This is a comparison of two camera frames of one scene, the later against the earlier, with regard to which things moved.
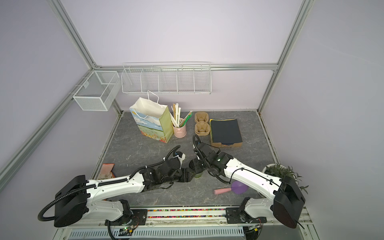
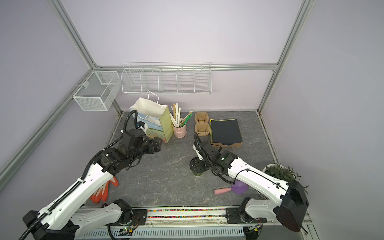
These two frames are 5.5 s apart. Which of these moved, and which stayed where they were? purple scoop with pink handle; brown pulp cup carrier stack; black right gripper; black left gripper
Moved: black left gripper
Stayed: brown pulp cup carrier stack; black right gripper; purple scoop with pink handle
